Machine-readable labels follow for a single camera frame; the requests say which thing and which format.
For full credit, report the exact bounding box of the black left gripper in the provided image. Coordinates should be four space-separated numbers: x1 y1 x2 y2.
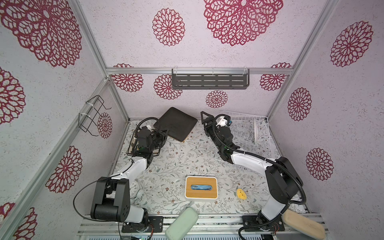
148 127 169 152

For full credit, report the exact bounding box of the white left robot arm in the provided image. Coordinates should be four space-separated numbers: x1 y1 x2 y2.
91 126 169 225

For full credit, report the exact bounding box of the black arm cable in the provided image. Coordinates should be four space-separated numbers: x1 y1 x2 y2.
210 118 307 240
133 116 160 142

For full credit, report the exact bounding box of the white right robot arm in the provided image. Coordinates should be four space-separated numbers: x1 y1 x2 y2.
201 111 307 227

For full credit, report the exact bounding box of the white wire dish rack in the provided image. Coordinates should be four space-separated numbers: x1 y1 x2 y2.
221 111 275 158

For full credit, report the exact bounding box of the grey wall shelf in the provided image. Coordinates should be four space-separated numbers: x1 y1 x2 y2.
171 69 250 90

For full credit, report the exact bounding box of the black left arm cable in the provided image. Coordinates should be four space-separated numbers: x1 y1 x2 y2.
133 116 160 142

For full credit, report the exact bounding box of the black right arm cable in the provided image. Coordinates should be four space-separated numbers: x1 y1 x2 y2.
210 118 307 240

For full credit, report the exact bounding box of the white wooden tissue box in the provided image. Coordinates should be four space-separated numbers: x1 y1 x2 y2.
185 176 219 202

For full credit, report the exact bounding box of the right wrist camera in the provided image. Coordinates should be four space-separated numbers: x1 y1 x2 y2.
216 116 232 127

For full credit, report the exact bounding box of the white alarm clock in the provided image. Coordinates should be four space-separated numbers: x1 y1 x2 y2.
130 180 145 205

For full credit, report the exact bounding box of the beige padded cushion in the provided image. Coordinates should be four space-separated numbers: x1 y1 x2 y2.
282 210 326 240

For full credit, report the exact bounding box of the black wire wall basket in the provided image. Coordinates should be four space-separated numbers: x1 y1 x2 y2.
78 95 112 138

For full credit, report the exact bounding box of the small white round plate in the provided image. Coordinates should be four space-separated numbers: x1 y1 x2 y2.
254 118 259 143

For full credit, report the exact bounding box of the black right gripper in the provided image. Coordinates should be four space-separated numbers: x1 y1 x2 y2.
204 112 224 152

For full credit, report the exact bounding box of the yellow sponge piece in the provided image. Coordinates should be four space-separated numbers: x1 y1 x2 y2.
236 189 248 200

